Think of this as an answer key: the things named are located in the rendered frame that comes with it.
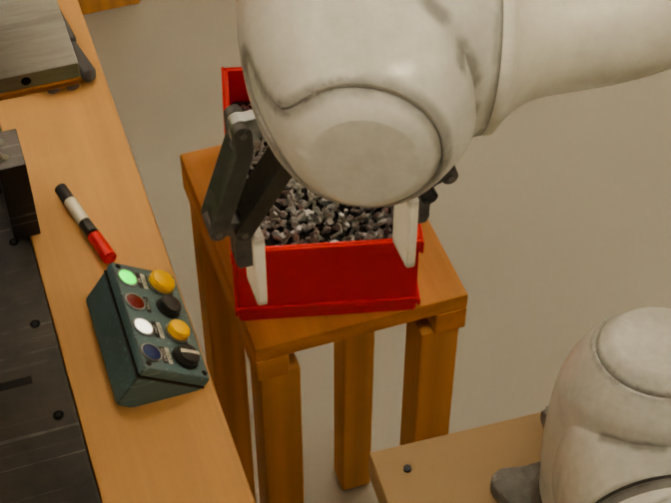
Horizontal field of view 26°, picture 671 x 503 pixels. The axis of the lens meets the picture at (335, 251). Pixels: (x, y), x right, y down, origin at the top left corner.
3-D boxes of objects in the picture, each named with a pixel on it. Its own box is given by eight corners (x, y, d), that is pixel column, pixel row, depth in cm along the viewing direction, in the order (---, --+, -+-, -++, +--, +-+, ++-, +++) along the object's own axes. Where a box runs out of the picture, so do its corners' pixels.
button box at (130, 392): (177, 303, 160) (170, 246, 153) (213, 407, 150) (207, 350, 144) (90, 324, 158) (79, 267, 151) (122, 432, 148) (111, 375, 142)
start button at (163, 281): (168, 277, 155) (173, 269, 155) (174, 296, 154) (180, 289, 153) (144, 272, 154) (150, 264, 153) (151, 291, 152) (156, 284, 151)
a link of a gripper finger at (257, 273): (265, 238, 98) (254, 240, 98) (268, 304, 104) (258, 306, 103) (252, 208, 100) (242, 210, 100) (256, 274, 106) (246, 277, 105)
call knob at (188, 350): (192, 350, 149) (198, 343, 148) (199, 370, 147) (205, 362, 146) (171, 347, 147) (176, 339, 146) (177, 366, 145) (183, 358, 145)
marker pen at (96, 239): (54, 196, 166) (52, 186, 165) (67, 190, 167) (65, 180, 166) (105, 266, 159) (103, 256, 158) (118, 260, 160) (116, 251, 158)
